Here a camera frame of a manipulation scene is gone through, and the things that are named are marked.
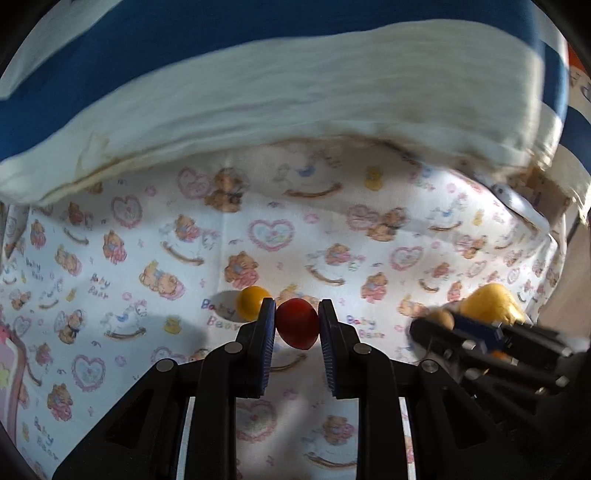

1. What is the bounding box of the light wooden board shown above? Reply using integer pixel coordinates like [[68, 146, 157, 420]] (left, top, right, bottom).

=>
[[538, 217, 591, 326]]

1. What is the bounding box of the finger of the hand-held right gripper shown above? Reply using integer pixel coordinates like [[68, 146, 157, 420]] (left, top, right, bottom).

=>
[[409, 318, 571, 395], [452, 313, 578, 358]]

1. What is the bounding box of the bear print bed sheet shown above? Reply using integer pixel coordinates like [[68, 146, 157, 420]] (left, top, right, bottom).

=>
[[0, 138, 571, 480]]

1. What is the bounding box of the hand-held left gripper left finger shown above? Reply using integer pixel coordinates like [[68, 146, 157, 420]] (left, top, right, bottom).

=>
[[52, 298, 278, 480]]

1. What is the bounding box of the large blue white striped pillow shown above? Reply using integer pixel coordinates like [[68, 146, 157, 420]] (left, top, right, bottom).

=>
[[0, 0, 568, 208]]

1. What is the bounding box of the white flat device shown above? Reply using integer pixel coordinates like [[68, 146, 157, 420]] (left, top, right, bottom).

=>
[[489, 182, 551, 232]]

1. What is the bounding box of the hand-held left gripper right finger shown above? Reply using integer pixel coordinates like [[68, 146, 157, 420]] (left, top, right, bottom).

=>
[[318, 298, 546, 480]]

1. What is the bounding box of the small tan round fruit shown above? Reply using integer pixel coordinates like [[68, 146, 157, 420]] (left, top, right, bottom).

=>
[[428, 309, 456, 331]]

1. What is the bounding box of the brown cardboard box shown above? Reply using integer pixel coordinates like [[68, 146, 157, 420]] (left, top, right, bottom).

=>
[[524, 165, 573, 217]]

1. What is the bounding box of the small yellow orange fruit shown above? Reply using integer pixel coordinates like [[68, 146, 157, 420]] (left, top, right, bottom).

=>
[[236, 285, 273, 322]]

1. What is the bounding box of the large yellow apple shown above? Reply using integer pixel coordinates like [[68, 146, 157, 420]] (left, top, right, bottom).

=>
[[459, 283, 527, 326]]

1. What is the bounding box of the small dark red fruit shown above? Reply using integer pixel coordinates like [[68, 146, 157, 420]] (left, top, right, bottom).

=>
[[276, 298, 320, 350]]

